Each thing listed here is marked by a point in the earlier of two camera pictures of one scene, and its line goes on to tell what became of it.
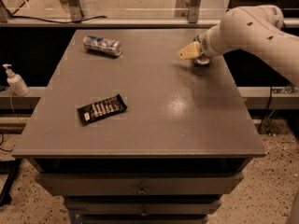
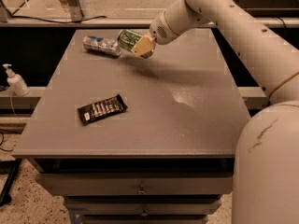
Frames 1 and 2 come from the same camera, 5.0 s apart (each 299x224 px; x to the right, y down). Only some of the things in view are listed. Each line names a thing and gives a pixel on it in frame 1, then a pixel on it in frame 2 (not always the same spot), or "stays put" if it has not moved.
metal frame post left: x=77 y=11 stays put
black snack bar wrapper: x=103 y=107 stays put
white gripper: x=206 y=46 to x=158 y=32
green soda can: x=202 y=61 to x=127 y=38
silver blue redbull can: x=102 y=45 stays put
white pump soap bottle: x=18 y=86 stays put
